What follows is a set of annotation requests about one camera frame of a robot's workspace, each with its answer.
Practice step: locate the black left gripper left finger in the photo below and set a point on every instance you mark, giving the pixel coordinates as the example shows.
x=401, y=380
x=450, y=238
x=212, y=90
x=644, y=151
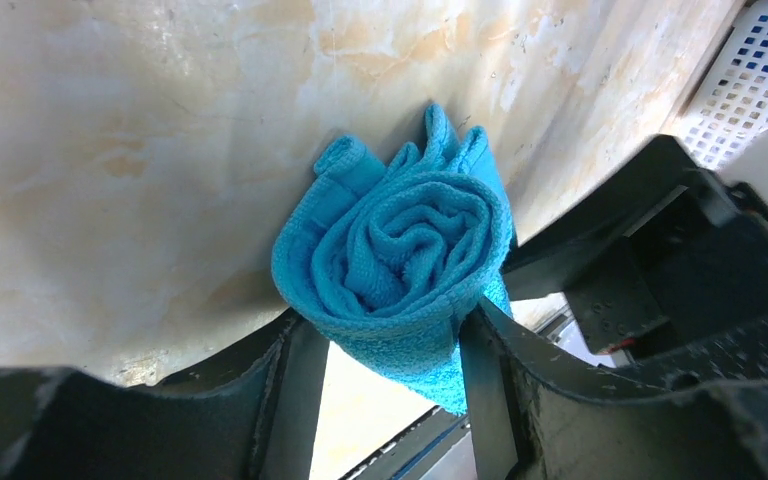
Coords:
x=247, y=412

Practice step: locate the white plastic basket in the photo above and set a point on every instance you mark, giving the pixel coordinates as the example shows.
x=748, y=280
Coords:
x=729, y=108

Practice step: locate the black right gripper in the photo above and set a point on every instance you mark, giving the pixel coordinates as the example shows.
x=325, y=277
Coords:
x=660, y=254

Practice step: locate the teal small cloth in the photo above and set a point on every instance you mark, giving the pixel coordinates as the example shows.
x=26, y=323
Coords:
x=386, y=259

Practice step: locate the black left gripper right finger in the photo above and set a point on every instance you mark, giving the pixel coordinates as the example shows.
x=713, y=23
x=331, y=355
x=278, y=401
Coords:
x=538, y=412

